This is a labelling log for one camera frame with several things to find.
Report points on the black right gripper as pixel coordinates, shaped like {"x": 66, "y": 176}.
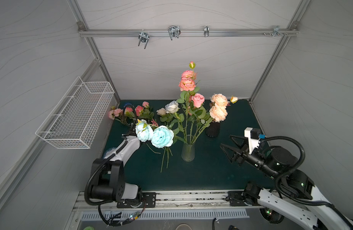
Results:
{"x": 244, "y": 155}

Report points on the red ribbed glass vase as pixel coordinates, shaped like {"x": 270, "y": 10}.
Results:
{"x": 213, "y": 130}

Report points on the peach multi-bloom rose stem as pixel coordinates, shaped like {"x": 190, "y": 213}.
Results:
{"x": 218, "y": 109}

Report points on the clear glass vase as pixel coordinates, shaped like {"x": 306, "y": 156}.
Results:
{"x": 188, "y": 152}

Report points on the white rose stem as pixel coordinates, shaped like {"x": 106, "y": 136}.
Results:
{"x": 175, "y": 122}

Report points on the pale blue flower stem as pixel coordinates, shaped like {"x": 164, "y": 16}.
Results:
{"x": 159, "y": 137}

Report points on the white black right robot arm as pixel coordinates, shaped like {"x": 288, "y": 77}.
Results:
{"x": 298, "y": 198}

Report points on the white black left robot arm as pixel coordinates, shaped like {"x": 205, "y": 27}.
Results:
{"x": 107, "y": 181}

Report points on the pink rose flower bunch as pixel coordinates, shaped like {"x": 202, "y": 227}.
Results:
{"x": 129, "y": 115}

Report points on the metal bolt clamp right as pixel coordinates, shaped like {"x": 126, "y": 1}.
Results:
{"x": 276, "y": 32}

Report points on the blue white ceramic bowl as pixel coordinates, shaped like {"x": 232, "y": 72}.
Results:
{"x": 109, "y": 151}

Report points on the metal hook clamp middle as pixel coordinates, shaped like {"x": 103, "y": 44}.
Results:
{"x": 174, "y": 31}

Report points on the metal hook clamp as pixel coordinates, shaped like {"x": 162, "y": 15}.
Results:
{"x": 174, "y": 31}
{"x": 143, "y": 38}

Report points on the metal hook clamp left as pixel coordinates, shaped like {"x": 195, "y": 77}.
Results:
{"x": 143, "y": 38}

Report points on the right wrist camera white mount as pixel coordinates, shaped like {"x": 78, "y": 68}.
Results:
{"x": 254, "y": 135}

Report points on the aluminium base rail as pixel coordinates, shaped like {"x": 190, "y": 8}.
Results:
{"x": 183, "y": 199}

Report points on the metal ring clamp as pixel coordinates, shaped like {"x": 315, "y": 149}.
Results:
{"x": 206, "y": 31}

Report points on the white slotted cable duct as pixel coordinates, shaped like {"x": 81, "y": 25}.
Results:
{"x": 154, "y": 214}

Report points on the white wire basket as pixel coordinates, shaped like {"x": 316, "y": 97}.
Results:
{"x": 75, "y": 120}

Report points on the aluminium crossbar rail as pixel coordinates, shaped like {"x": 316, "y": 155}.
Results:
{"x": 184, "y": 32}

